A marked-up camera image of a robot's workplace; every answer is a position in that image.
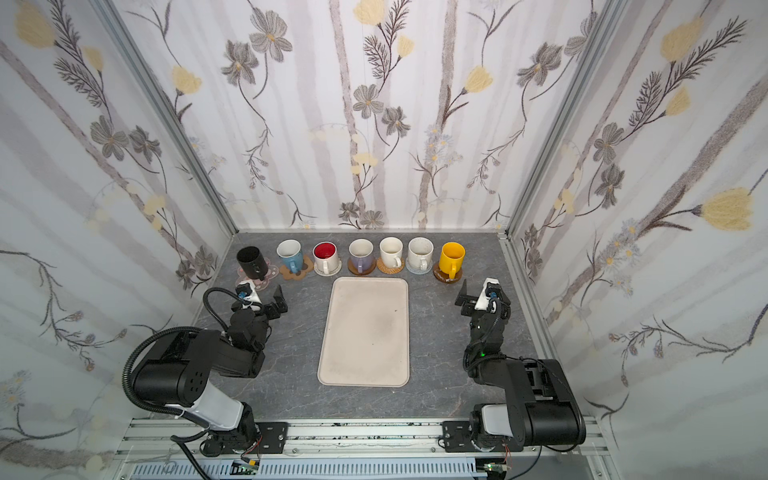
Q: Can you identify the pink flower shaped coaster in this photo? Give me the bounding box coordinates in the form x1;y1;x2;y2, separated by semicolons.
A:
236;263;279;292

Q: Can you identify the glossy amber round coaster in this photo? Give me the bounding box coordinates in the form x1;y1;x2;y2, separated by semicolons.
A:
432;265;463;284

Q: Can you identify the yellow mug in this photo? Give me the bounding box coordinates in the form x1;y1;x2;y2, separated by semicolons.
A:
438;242;466;277

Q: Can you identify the black mug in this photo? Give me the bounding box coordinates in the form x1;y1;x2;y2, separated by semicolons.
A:
236;246;269;281

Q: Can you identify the brown paw shaped coaster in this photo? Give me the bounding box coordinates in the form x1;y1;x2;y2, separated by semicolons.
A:
279;255;314;281

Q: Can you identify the colourful woven round coaster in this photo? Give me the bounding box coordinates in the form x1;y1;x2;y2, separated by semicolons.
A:
314;260;342;277

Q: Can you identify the white mug blue handle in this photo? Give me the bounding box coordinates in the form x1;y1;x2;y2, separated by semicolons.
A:
276;239;304;273

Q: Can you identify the grey blue woven coaster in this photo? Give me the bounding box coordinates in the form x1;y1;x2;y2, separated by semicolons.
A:
405;261;433;275

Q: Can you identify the speckled white mug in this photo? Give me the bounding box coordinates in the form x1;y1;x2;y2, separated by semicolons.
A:
407;237;434;267

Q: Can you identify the white mug red inside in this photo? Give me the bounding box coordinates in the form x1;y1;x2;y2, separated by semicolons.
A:
313;241;341;263

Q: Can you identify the woven rattan round coaster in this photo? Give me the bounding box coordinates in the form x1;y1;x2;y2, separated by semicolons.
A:
376;258;404;275

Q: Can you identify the dark wooden round coaster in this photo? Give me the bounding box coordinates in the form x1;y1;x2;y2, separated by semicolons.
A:
347;258;376;276

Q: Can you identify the plain white mug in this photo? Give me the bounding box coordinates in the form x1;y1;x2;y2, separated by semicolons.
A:
379;237;403;270

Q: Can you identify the beige serving tray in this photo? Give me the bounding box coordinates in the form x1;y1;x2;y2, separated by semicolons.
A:
317;277;410;388

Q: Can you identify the white mug purple handle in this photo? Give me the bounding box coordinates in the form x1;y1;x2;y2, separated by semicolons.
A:
349;238;376;269

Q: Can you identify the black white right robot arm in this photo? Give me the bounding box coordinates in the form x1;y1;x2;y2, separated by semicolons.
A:
438;278;587;453

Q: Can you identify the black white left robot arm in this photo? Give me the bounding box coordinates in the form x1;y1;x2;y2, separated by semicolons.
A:
121;282;288;457

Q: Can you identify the black corrugated cable conduit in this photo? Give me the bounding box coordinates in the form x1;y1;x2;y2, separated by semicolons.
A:
121;286;253;418

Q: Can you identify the aluminium mounting rail frame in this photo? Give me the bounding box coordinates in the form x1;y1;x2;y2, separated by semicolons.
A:
111;416;614;480

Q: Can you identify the white slotted cable duct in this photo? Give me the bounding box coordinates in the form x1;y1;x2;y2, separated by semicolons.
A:
129;458;488;480

